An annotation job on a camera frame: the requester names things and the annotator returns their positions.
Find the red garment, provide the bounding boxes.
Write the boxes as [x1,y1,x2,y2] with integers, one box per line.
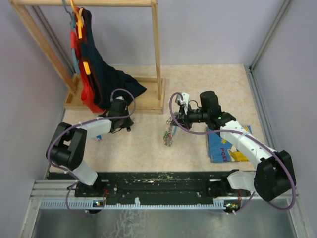
[74,8,105,113]

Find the dark navy garment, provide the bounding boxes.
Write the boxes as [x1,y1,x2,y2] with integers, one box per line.
[82,10,147,110]

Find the blue yellow booklet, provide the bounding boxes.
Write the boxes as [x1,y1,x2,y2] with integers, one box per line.
[207,133,248,163]

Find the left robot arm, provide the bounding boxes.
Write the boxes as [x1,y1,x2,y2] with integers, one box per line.
[46,97,133,197]

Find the aluminium corner rail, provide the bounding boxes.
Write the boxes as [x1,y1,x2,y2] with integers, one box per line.
[248,0,293,72]

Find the yellow hanger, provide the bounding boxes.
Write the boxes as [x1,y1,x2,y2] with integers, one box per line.
[70,0,91,75]

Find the teal hanger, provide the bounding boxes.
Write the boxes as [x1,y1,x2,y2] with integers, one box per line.
[62,0,80,75]

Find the wooden clothes rack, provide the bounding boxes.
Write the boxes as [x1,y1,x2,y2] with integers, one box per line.
[9,0,165,114]

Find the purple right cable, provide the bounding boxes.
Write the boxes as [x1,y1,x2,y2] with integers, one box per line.
[169,92,297,215]

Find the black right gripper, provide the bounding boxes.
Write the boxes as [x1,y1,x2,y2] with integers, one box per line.
[171,103,210,130]

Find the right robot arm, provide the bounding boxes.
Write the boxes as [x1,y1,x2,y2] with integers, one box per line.
[170,91,296,202]

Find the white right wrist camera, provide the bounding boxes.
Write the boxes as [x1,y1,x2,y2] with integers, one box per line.
[175,92,190,114]

